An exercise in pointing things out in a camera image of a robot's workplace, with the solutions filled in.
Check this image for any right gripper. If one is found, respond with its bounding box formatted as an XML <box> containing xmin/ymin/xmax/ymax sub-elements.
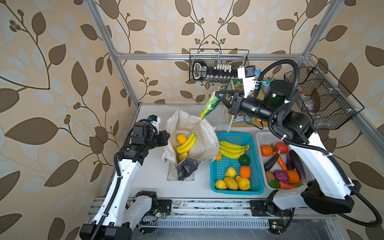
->
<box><xmin>217</xmin><ymin>89</ymin><xmax>279</xmax><ymax>127</ymax></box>

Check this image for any white canvas grocery bag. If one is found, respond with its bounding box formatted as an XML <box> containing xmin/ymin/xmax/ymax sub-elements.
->
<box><xmin>162</xmin><ymin>109</ymin><xmax>220</xmax><ymax>182</ymax></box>

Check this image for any single yellow banana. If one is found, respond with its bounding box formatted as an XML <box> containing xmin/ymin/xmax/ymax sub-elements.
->
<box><xmin>172</xmin><ymin>134</ymin><xmax>197</xmax><ymax>154</ymax></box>

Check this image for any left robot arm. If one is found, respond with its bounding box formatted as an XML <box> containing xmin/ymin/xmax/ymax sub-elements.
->
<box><xmin>79</xmin><ymin>115</ymin><xmax>170</xmax><ymax>240</ymax></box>

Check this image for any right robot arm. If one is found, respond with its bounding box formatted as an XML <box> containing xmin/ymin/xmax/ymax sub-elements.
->
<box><xmin>215</xmin><ymin>59</ymin><xmax>383</xmax><ymax>228</ymax></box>

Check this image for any red green candy bag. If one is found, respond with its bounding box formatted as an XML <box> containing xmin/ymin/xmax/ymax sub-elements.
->
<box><xmin>233</xmin><ymin>114</ymin><xmax>252</xmax><ymax>123</ymax></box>

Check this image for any pink teal snack bag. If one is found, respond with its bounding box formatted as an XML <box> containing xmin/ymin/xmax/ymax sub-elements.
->
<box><xmin>261</xmin><ymin>80</ymin><xmax>273</xmax><ymax>95</ymax></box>

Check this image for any black tool in basket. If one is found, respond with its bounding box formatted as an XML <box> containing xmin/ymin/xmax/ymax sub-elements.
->
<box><xmin>189</xmin><ymin>60</ymin><xmax>239</xmax><ymax>82</ymax></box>

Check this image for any white wooden shelf rack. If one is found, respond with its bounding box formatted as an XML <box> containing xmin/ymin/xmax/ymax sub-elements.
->
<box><xmin>223</xmin><ymin>79</ymin><xmax>296</xmax><ymax>133</ymax></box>

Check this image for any green banana bunch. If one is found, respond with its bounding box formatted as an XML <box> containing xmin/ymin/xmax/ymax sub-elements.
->
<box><xmin>220</xmin><ymin>141</ymin><xmax>250</xmax><ymax>159</ymax></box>

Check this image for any green avocado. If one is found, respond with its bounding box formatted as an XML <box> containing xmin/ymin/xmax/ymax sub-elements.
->
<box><xmin>238</xmin><ymin>154</ymin><xmax>251</xmax><ymax>167</ymax></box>

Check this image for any orange fruit white basket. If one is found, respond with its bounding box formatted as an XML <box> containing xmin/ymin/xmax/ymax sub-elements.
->
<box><xmin>261</xmin><ymin>145</ymin><xmax>274</xmax><ymax>157</ymax></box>

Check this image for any teal plastic basket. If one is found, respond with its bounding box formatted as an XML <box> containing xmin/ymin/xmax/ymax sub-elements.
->
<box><xmin>210</xmin><ymin>132</ymin><xmax>265</xmax><ymax>196</ymax></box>

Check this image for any orange tangerine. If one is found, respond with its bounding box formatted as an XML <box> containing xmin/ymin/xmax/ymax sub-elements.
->
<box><xmin>240</xmin><ymin>166</ymin><xmax>251</xmax><ymax>179</ymax></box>

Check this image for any red tomato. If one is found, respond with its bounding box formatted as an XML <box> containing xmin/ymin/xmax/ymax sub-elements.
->
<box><xmin>275</xmin><ymin>142</ymin><xmax>289</xmax><ymax>155</ymax></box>

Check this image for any dark zucchini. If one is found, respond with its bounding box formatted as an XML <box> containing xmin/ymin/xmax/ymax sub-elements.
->
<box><xmin>264</xmin><ymin>150</ymin><xmax>281</xmax><ymax>171</ymax></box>

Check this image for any small yellow lemon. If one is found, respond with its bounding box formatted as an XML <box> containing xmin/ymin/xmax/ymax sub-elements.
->
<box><xmin>215</xmin><ymin>180</ymin><xmax>227</xmax><ymax>190</ymax></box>

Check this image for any yellow bumpy lemon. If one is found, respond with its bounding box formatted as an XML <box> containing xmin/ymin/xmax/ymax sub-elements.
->
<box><xmin>223</xmin><ymin>177</ymin><xmax>239</xmax><ymax>191</ymax></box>

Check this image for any orange carrot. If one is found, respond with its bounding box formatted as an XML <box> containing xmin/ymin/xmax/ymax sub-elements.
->
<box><xmin>277</xmin><ymin>155</ymin><xmax>288</xmax><ymax>172</ymax></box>
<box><xmin>279</xmin><ymin>181</ymin><xmax>297</xmax><ymax>190</ymax></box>

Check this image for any yellow round lemon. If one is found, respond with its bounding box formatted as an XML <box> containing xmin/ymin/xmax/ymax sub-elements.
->
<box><xmin>237</xmin><ymin>177</ymin><xmax>251</xmax><ymax>191</ymax></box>

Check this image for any brown potato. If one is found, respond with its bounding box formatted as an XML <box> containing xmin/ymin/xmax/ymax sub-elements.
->
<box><xmin>265</xmin><ymin>171</ymin><xmax>275</xmax><ymax>182</ymax></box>

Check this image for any white plastic basket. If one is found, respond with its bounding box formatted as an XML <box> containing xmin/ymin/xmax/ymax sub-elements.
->
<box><xmin>255</xmin><ymin>131</ymin><xmax>315</xmax><ymax>191</ymax></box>

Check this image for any purple onion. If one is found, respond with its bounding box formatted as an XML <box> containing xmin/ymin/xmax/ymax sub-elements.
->
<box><xmin>273</xmin><ymin>170</ymin><xmax>289</xmax><ymax>183</ymax></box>

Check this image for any green pepper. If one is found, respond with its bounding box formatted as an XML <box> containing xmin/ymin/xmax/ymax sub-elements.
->
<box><xmin>268</xmin><ymin>180</ymin><xmax>280</xmax><ymax>189</ymax></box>

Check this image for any purple eggplant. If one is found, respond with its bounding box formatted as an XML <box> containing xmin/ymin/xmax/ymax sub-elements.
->
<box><xmin>289</xmin><ymin>150</ymin><xmax>308</xmax><ymax>185</ymax></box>

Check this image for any small orange pumpkin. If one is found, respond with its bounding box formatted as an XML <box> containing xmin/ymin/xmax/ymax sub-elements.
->
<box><xmin>286</xmin><ymin>170</ymin><xmax>301</xmax><ymax>184</ymax></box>

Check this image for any black wire basket centre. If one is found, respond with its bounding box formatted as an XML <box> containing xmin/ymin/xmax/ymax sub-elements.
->
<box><xmin>189</xmin><ymin>48</ymin><xmax>249</xmax><ymax>84</ymax></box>

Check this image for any black wire basket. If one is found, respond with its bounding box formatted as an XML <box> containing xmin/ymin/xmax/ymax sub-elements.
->
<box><xmin>297</xmin><ymin>61</ymin><xmax>364</xmax><ymax>130</ymax></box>
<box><xmin>189</xmin><ymin>48</ymin><xmax>249</xmax><ymax>84</ymax></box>

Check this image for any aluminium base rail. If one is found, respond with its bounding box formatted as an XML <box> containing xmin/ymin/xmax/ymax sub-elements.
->
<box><xmin>87</xmin><ymin>197</ymin><xmax>337</xmax><ymax>229</ymax></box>

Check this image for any black wire basket right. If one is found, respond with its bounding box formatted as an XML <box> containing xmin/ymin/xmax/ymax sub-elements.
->
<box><xmin>297</xmin><ymin>61</ymin><xmax>364</xmax><ymax>130</ymax></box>

